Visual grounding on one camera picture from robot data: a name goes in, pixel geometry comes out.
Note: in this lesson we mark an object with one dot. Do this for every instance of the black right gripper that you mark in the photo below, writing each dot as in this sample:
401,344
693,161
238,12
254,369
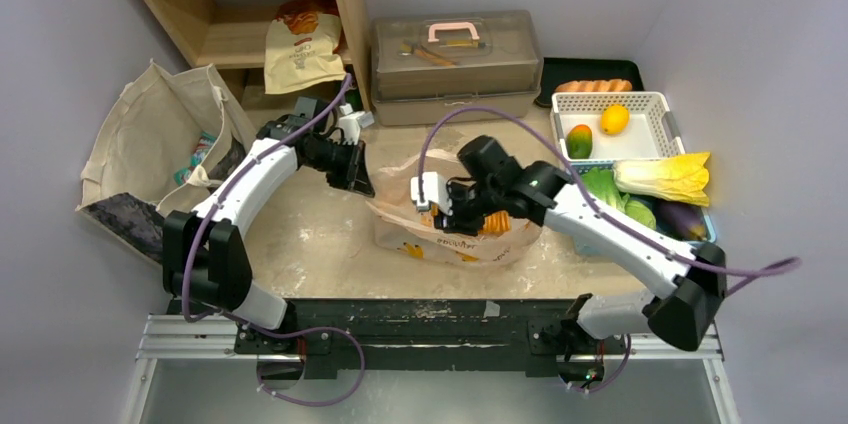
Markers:
460,207

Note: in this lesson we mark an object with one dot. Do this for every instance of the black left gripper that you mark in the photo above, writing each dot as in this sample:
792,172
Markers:
354,177

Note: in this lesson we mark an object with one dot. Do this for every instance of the orange corn cob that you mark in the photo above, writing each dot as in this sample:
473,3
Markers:
496,223

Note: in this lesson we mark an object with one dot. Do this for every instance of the translucent banana print plastic bag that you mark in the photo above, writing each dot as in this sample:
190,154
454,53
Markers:
399,227

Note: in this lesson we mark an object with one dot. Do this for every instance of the beige canvas tote bag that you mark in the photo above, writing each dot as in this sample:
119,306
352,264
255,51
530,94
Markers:
149,134

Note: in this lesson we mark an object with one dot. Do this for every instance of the purple eggplant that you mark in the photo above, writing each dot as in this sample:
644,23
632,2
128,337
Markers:
685,220

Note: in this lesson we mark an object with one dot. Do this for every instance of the yellow leaf napa cabbage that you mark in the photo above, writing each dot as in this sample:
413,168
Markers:
682,178

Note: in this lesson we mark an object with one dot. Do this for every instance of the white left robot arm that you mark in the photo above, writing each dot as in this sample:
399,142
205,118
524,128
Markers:
204,255

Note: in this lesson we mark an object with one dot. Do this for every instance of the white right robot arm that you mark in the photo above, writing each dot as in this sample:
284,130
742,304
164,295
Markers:
683,285

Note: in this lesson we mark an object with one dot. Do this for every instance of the green glass bottle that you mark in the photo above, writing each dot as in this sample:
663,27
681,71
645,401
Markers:
353,99

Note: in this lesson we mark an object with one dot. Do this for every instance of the blue plastic basket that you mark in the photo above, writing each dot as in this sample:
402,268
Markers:
662,227

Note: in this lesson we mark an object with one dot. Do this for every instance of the red green mango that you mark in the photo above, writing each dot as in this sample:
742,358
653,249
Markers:
579,142

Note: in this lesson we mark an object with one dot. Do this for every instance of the bread paper bag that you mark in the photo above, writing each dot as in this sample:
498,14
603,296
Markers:
301,46

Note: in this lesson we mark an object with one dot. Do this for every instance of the grey plastic toolbox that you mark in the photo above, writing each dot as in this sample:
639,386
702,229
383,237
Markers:
424,67

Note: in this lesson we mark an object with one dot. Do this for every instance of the snack packet in tote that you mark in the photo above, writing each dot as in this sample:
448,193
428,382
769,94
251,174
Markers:
201,150

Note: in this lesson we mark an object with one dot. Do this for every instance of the black tray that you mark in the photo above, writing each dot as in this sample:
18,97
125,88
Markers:
557,71

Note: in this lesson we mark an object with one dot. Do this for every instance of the round green cabbage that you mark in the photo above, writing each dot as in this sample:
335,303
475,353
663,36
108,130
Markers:
641,213

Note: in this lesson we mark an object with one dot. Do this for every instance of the yellow mango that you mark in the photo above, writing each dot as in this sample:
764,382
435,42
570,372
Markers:
614,119

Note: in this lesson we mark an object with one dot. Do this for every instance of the bread loaf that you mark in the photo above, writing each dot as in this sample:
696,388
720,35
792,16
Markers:
593,86

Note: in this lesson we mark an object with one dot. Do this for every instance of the white plastic basket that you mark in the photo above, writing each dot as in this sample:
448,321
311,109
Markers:
652,132

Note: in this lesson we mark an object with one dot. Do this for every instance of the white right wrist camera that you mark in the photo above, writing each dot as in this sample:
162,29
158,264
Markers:
429,193

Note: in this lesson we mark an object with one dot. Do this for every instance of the black mounting rail base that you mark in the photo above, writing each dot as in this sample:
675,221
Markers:
512,335

